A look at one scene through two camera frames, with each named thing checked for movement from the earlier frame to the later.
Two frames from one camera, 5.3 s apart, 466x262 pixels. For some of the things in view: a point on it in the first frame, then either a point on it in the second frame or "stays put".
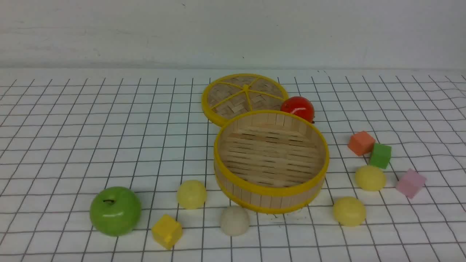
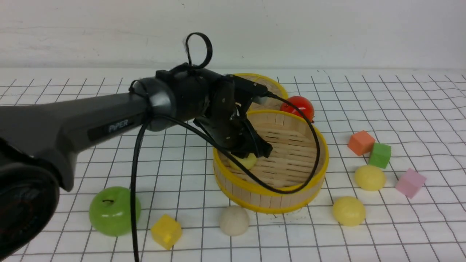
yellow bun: [349, 211] stays put
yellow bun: [192, 194] -> [249, 162]
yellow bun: [370, 178] stays put
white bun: [235, 221] stays put
